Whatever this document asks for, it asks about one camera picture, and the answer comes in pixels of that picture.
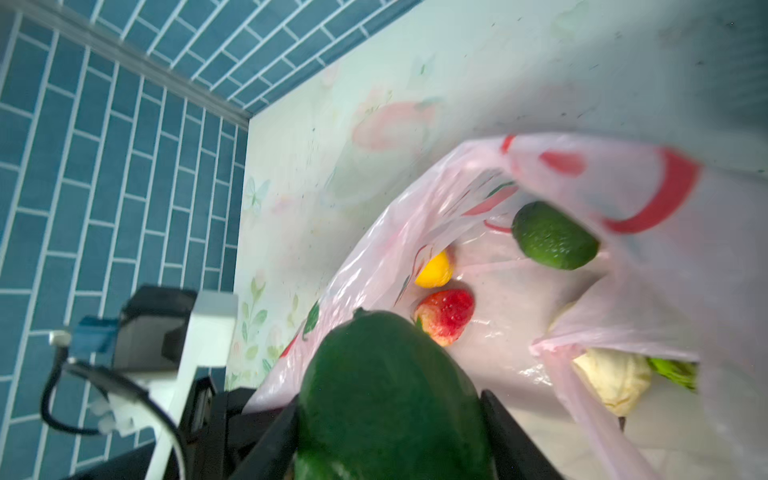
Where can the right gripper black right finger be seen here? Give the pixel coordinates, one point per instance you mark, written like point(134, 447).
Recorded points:
point(515, 455)

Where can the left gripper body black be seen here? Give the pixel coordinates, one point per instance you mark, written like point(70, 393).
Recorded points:
point(228, 426)

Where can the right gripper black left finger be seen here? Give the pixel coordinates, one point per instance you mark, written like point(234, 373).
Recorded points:
point(272, 455)

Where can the green pepper fruit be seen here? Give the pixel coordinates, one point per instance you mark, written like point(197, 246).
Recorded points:
point(381, 400)

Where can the pale peach fruit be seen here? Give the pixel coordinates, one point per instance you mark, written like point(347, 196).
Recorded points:
point(618, 378)

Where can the pink plastic bag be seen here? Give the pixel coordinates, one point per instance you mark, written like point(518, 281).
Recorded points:
point(681, 274)

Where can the orange fruit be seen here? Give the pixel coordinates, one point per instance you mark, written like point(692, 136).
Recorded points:
point(437, 272)

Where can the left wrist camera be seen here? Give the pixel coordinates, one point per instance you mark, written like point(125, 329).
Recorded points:
point(146, 364)

